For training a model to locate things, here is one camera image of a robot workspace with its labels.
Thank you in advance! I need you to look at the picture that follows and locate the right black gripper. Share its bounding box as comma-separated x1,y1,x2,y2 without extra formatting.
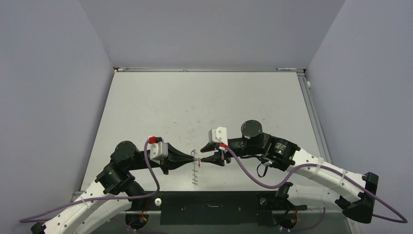
201,136,262,164

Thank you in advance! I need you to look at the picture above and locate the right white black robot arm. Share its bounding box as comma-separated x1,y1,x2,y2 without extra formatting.
201,120,378,224

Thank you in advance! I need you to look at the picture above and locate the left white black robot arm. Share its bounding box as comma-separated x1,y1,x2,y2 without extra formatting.
31,136,196,234

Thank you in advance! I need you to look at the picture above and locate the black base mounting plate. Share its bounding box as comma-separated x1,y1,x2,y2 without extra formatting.
127,191,307,226

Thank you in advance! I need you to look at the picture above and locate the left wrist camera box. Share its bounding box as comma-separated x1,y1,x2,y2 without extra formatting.
149,136,169,164

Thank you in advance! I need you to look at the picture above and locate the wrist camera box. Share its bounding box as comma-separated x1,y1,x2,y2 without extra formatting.
208,127,228,149
149,136,169,164

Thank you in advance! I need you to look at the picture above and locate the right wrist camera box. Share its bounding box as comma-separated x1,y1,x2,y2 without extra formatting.
208,127,228,149

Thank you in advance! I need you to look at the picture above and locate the aluminium front frame rail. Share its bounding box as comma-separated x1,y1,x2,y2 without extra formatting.
66,190,358,214

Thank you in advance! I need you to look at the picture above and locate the aluminium rail back edge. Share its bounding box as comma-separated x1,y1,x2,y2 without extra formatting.
114,67,305,73

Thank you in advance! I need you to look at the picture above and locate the aluminium rail edge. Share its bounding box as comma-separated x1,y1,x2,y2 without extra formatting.
297,72,333,164
114,67,305,73

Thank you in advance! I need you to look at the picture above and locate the aluminium rail right edge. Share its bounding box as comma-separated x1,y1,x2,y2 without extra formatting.
297,72,333,164

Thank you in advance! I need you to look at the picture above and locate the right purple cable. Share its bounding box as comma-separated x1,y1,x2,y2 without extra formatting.
223,146,408,233

